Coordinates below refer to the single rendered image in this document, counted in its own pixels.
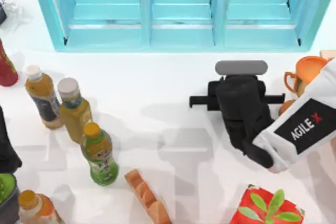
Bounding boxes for orange bottle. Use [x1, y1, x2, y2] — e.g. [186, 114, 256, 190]
[18, 189, 65, 224]

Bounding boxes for long brown bread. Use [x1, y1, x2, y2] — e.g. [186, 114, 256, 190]
[123, 168, 173, 224]

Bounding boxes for pale grey rounded box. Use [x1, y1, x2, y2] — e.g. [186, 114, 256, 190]
[215, 60, 269, 76]

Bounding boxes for pale wooden block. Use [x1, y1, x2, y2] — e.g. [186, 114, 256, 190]
[319, 50, 336, 61]

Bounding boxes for dark label tea bottle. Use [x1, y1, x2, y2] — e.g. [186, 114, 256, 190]
[24, 64, 62, 130]

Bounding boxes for light blue rack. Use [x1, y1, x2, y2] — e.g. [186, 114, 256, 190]
[29, 0, 329, 53]

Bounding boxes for yellow bottle with grey cap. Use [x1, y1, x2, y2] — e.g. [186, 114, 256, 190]
[57, 77, 93, 145]

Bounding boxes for green plant in dark pot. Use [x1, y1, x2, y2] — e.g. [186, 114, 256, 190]
[0, 173, 22, 212]

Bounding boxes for orange trophy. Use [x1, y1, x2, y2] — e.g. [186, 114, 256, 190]
[280, 56, 330, 116]

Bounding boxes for red plant pot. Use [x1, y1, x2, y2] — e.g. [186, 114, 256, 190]
[237, 184, 306, 224]

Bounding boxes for silver trophy with black base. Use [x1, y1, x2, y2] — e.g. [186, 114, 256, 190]
[0, 0, 27, 25]

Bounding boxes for red bottle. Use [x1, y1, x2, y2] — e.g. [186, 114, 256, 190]
[0, 39, 19, 87]

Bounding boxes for green bottle with yellow cap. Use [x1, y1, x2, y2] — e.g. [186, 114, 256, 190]
[79, 122, 119, 187]

